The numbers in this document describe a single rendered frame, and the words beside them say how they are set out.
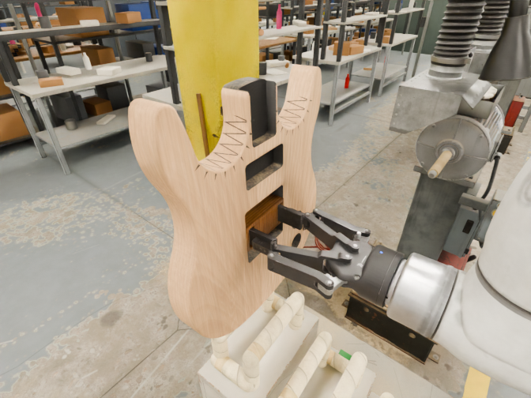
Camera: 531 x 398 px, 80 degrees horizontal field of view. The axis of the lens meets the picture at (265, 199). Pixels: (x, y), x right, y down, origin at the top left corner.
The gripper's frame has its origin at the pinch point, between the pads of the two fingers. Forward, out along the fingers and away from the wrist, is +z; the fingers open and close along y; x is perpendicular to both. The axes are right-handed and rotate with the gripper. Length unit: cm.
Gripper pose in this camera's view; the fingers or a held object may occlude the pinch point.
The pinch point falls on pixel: (268, 224)
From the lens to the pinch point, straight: 51.2
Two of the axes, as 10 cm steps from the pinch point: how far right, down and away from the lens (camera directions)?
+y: 5.9, -4.6, 6.7
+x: -0.1, -8.3, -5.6
